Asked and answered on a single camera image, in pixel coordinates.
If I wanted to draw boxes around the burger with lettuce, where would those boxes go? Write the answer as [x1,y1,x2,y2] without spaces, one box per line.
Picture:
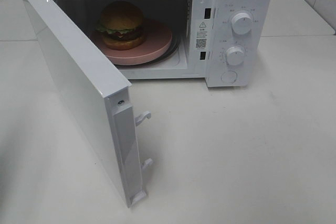
[96,1,146,50]

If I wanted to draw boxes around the pink round plate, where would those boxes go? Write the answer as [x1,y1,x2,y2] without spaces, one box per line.
[91,19,173,66]

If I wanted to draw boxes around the white timer knob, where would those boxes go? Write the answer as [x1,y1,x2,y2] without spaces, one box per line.
[225,46,245,66]

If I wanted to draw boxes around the white microwave oven body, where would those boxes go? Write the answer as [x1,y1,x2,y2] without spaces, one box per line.
[53,0,270,87]

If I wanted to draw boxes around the glass microwave turntable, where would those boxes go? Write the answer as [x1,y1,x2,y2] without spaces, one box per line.
[114,36,181,68]

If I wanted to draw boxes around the white microwave door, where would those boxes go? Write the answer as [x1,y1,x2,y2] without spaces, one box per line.
[23,0,153,207]

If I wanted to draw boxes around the round white door button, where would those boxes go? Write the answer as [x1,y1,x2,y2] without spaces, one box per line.
[221,71,237,84]

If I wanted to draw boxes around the white upper power knob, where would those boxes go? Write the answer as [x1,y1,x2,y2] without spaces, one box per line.
[230,10,253,35]

